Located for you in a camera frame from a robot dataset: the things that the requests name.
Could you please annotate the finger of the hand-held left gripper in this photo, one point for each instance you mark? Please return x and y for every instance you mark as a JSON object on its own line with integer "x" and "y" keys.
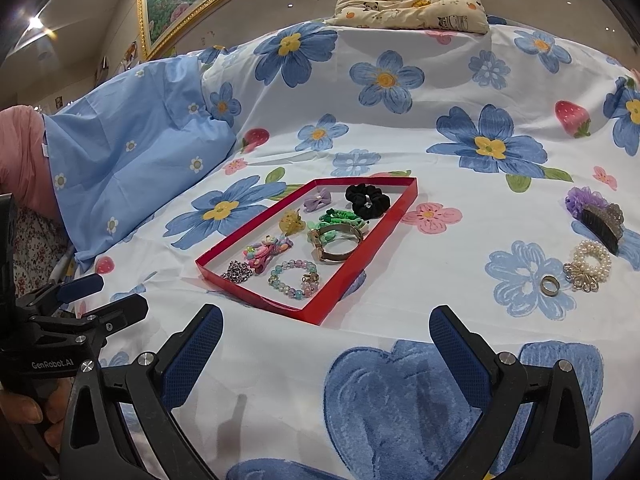
{"x": 120, "y": 310}
{"x": 80, "y": 286}

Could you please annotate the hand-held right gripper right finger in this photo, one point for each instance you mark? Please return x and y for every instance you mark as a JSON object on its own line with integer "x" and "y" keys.
{"x": 457, "y": 355}

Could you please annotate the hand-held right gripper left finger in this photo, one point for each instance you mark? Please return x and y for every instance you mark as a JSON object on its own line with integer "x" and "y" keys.
{"x": 195, "y": 355}

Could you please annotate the pink hair clip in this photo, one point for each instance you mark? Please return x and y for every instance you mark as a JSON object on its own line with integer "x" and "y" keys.
{"x": 267, "y": 255}

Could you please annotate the red shallow box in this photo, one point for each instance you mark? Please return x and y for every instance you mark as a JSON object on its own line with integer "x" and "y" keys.
{"x": 320, "y": 305}

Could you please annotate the gold wrist watch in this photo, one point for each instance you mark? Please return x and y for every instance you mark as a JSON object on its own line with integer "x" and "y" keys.
{"x": 325, "y": 256}

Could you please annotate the green hair clip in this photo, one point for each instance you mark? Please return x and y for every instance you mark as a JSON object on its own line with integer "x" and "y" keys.
{"x": 315, "y": 225}

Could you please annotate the person's left hand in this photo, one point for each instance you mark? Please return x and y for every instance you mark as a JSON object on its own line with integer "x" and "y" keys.
{"x": 22, "y": 410}

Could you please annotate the small floral cloth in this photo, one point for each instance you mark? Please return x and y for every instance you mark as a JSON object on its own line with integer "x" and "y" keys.
{"x": 37, "y": 250}

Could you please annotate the pink pillow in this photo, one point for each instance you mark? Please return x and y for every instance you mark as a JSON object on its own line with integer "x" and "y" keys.
{"x": 22, "y": 155}

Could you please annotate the light blue pillow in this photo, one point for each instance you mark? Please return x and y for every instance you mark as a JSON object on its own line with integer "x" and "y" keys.
{"x": 130, "y": 150}

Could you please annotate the yellow hair claw clip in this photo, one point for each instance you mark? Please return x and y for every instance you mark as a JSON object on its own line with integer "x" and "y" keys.
{"x": 291, "y": 225}

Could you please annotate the black scrunchie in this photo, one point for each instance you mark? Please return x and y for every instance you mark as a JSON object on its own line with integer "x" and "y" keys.
{"x": 355, "y": 200}

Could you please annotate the dark hair claw clip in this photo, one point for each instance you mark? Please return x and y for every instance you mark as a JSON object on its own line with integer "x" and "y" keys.
{"x": 602, "y": 227}

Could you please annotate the purple bow hair clip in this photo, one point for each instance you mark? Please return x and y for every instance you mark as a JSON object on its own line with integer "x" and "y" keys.
{"x": 317, "y": 201}

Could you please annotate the purple scrunchie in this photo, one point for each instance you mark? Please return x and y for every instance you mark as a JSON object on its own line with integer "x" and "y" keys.
{"x": 580, "y": 199}

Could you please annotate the floral bedsheet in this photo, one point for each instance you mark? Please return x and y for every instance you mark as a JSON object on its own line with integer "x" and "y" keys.
{"x": 400, "y": 125}

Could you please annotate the beige printed cushion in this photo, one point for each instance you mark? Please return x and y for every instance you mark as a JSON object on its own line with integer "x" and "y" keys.
{"x": 410, "y": 2}

